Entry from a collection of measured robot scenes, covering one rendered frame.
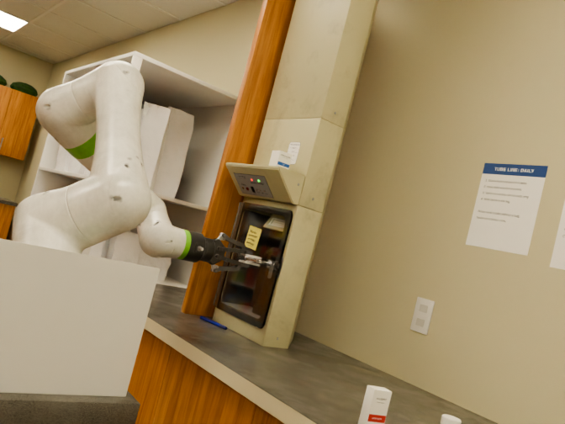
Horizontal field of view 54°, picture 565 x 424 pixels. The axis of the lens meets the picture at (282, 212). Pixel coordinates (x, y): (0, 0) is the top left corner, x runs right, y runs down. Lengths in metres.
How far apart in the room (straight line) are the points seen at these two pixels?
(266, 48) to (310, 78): 0.29
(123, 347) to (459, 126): 1.40
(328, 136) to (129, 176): 0.91
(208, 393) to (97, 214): 0.66
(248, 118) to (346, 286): 0.75
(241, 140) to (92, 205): 1.08
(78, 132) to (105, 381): 0.69
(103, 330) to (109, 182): 0.28
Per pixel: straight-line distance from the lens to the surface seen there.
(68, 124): 1.48
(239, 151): 2.09
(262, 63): 2.17
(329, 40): 1.97
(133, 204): 1.10
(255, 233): 1.92
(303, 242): 1.83
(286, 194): 1.78
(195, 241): 1.68
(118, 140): 1.21
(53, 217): 1.15
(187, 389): 1.66
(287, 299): 1.84
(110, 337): 1.03
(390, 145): 2.19
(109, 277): 1.00
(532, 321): 1.75
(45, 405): 1.01
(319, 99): 1.88
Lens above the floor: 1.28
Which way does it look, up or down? 3 degrees up
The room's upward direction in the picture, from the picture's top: 14 degrees clockwise
